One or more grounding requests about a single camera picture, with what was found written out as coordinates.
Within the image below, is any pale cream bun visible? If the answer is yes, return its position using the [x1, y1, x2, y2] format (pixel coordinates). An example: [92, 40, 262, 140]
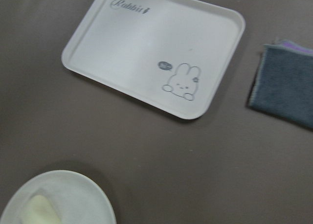
[20, 195, 62, 224]

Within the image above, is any cream rectangular tray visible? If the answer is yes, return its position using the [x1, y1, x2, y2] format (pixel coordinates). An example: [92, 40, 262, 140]
[62, 0, 246, 119]

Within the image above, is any grey folded cloth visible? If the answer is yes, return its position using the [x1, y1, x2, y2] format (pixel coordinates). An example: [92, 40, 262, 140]
[247, 40, 313, 129]

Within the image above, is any cream round plate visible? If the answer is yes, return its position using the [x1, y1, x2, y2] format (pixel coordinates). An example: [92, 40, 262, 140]
[0, 170, 116, 224]

